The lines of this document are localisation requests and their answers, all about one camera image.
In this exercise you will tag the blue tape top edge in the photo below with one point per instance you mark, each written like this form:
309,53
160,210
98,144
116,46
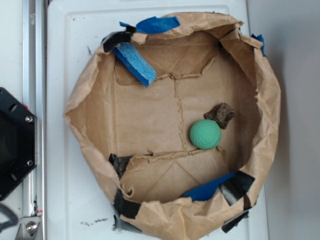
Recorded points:
153,25

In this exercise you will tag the white cutting board tray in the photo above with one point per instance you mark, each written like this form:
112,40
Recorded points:
76,207

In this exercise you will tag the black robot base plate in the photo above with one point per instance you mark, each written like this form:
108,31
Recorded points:
17,143

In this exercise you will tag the black tape lower right strip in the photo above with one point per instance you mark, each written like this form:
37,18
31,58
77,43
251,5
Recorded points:
230,224

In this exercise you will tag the black tape bottom right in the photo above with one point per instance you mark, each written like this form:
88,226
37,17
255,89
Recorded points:
236,187

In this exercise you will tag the metal corner bracket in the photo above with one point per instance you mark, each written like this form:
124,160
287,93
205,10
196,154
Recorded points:
30,228

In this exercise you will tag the black tape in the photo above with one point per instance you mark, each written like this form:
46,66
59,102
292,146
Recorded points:
116,38
127,208
119,163
236,187

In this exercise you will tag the brown rock chunk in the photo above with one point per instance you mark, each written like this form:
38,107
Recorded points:
222,113

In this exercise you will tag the black tape top left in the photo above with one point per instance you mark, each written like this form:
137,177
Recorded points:
116,38

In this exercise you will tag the brown paper bag bin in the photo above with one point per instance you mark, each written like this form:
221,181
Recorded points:
205,61

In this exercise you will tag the green dimpled ball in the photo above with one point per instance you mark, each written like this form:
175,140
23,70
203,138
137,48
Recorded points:
205,134

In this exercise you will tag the blue tape inside bottom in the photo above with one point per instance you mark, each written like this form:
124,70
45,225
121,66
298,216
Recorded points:
206,191

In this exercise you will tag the black tape inner left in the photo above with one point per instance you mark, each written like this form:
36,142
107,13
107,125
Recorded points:
119,163

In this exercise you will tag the black tape bottom left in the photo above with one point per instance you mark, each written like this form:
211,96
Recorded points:
127,208

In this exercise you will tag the blue sponge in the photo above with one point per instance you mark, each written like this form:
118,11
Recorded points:
135,63

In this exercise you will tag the aluminium extrusion rail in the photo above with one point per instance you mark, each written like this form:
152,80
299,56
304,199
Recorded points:
34,95

